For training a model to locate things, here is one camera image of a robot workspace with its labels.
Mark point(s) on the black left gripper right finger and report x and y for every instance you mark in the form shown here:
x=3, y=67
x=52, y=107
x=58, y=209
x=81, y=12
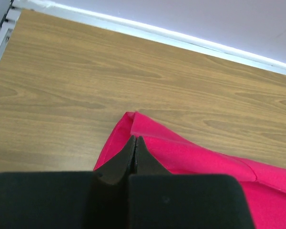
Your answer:
x=142, y=162

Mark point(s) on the aluminium table edge rail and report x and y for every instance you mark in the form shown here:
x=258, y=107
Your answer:
x=10, y=12

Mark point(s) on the pink t shirt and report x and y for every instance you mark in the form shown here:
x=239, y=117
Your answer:
x=264, y=185

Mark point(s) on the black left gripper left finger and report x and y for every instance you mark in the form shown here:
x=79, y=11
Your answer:
x=107, y=205

